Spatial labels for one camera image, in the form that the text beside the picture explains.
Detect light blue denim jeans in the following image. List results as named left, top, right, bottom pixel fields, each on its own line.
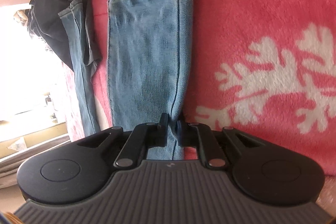
left=58, top=0, right=195, bottom=161

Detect pink floral fleece blanket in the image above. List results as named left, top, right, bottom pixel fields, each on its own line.
left=63, top=0, right=336, bottom=177

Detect dark grey shirt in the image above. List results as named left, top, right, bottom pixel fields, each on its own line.
left=27, top=0, right=102, bottom=69

